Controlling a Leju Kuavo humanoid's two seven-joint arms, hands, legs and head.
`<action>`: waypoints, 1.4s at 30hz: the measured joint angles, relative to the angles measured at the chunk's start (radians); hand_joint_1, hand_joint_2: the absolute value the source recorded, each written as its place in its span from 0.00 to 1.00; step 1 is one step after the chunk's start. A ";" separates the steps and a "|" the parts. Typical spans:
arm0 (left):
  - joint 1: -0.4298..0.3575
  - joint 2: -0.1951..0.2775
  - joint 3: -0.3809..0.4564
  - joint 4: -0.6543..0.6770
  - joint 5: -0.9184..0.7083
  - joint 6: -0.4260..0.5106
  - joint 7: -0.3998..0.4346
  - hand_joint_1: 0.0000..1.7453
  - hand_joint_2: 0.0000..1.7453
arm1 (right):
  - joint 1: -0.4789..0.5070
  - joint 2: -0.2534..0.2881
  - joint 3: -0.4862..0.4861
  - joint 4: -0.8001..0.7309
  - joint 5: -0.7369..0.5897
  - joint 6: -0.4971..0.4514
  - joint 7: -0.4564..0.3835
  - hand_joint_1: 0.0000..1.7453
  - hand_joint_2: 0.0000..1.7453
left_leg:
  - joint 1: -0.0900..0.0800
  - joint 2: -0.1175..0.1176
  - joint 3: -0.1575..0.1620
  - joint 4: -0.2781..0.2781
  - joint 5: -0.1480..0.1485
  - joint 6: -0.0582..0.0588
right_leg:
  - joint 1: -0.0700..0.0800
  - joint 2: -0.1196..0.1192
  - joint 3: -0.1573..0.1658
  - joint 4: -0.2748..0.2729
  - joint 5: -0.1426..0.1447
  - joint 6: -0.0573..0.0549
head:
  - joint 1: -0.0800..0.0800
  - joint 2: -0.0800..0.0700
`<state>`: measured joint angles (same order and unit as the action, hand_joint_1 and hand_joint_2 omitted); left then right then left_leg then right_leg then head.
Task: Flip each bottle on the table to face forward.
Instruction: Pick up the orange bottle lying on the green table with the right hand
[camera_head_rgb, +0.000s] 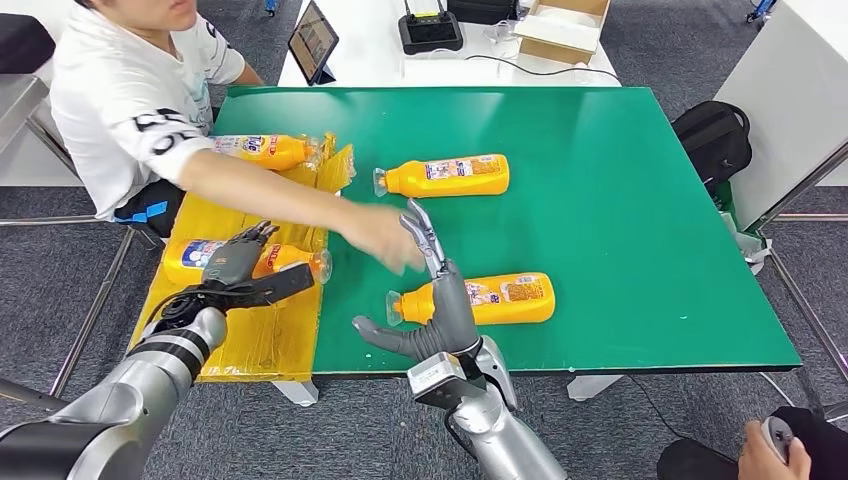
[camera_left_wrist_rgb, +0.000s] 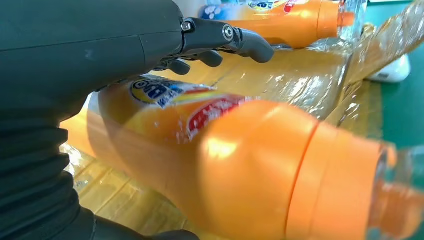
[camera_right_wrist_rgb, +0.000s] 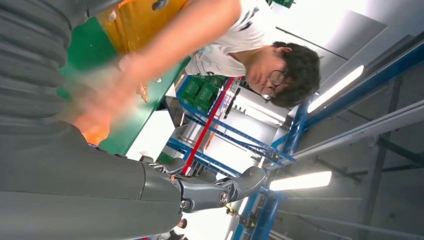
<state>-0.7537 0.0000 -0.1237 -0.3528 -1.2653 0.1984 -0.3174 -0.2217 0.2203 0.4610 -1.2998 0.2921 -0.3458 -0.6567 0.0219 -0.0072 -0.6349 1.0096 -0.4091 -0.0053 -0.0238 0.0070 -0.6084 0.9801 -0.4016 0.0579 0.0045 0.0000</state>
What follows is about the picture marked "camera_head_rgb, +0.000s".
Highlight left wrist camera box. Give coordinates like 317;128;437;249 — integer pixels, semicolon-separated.
248;262;317;309

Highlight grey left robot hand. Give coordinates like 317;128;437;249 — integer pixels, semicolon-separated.
200;220;281;287

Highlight white table leg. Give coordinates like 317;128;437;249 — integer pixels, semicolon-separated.
271;379;321;408
566;374;625;403

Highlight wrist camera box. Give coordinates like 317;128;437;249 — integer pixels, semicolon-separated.
248;262;317;309
406;351;488;411

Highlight grey handheld controller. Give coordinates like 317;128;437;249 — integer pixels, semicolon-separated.
760;415;795;465

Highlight black backpack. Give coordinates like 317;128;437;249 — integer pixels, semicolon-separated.
671;100;753;190

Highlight black tablet on stand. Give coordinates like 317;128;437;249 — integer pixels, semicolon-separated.
287;0;341;87

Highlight green bag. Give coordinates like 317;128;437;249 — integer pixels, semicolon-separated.
712;180;740;230

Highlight person's hand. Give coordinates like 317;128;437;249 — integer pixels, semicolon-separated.
737;420;813;480

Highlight person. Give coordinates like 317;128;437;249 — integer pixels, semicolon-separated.
49;0;427;276
655;405;848;480

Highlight white plastic wrapping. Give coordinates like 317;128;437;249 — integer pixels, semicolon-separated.
725;211;773;276

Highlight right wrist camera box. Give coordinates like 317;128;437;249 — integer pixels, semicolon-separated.
406;351;488;411

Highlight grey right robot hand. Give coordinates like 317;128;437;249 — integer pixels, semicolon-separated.
351;198;482;364

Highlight black case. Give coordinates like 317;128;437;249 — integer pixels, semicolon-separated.
447;0;519;26

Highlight metal chair frame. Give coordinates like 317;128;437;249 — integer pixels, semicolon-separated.
0;112;164;409

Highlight black cushion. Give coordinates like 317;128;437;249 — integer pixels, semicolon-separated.
0;13;58;75

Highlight metal table frame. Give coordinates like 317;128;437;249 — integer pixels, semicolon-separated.
755;140;848;425

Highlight open cardboard box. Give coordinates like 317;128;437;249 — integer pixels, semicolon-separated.
513;0;611;66

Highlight black desk cable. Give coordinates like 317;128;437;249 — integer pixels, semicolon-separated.
465;54;623;86

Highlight person's right hand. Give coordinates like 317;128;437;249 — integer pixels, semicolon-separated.
337;201;427;276

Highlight black floor cable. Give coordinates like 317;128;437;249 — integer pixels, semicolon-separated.
625;375;687;435

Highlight clear plastic bag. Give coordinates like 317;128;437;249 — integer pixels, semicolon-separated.
486;19;525;60

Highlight orange detergent bottle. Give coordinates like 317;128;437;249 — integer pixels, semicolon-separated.
372;153;511;199
386;272;556;327
162;238;333;287
210;133;325;172

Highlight black router with antennas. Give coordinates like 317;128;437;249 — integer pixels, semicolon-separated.
398;0;465;56

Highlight white table panel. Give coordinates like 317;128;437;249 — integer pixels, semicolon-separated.
713;0;848;233

